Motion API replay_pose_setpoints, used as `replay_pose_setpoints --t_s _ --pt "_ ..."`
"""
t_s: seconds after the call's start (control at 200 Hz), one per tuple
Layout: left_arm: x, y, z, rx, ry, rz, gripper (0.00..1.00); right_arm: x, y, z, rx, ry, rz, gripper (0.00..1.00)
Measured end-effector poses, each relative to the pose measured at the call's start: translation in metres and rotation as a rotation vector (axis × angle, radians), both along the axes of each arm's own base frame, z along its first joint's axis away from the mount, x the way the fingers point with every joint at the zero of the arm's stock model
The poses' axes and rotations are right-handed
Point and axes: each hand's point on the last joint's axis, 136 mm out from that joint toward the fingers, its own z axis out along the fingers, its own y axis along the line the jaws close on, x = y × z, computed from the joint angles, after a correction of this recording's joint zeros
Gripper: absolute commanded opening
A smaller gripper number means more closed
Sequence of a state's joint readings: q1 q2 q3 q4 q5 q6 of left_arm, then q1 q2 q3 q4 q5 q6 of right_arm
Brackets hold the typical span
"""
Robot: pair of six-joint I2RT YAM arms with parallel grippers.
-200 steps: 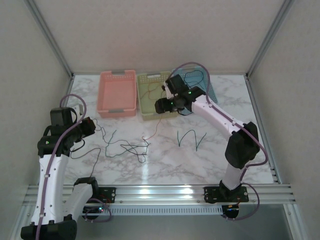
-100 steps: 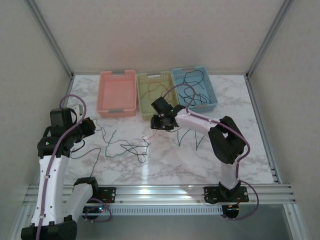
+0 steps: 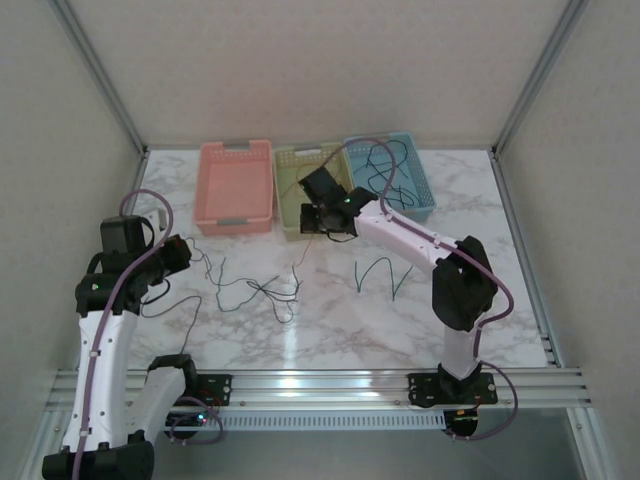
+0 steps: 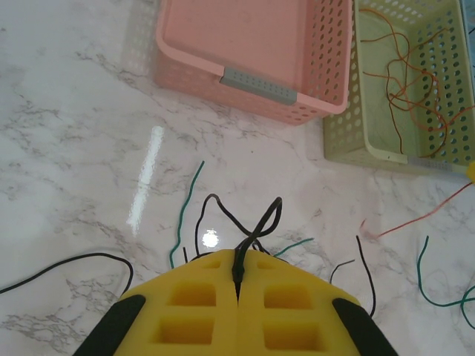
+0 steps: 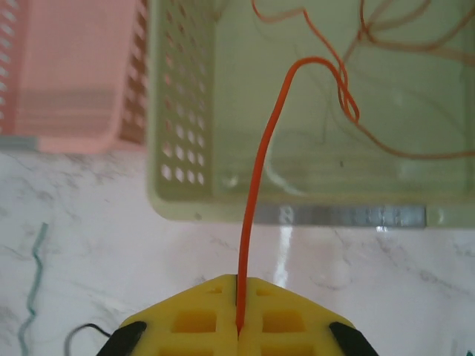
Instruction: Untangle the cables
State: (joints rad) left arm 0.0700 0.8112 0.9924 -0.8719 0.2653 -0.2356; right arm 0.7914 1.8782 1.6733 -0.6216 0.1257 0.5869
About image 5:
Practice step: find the green plastic basket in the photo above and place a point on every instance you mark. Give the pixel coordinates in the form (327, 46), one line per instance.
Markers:
(408, 193)

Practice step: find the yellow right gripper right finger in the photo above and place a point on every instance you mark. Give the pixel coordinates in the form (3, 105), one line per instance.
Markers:
(256, 308)

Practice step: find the pink plastic basket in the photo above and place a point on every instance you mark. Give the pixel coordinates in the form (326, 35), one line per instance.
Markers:
(74, 74)

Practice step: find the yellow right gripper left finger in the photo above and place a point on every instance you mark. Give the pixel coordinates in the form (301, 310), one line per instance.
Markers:
(222, 308)

